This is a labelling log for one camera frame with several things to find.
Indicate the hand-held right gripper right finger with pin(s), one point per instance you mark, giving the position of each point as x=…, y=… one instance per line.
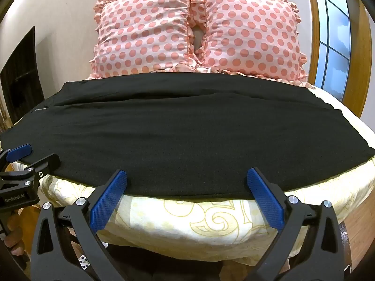
x=265, y=199

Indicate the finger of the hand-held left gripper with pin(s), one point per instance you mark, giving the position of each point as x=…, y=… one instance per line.
x=44, y=164
x=19, y=151

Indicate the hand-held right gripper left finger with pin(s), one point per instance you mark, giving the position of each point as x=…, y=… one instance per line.
x=108, y=199

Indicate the black pants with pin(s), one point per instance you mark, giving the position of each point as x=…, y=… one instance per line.
x=187, y=137

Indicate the person's left hand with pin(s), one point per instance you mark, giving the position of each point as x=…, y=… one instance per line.
x=16, y=240

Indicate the yellow patterned bedsheet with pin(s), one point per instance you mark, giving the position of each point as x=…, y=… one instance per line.
x=205, y=219

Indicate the dark wooden cabinet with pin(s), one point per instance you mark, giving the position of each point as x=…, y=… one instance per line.
x=20, y=85

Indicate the pink polka dot pillow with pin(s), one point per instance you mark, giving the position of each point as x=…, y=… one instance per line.
x=252, y=32
x=140, y=29

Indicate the glass window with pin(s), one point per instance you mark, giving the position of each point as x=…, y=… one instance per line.
x=334, y=35

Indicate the wooden bed frame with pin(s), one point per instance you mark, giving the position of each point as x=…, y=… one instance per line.
x=359, y=222

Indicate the wooden window frame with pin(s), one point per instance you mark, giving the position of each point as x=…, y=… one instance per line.
x=361, y=64

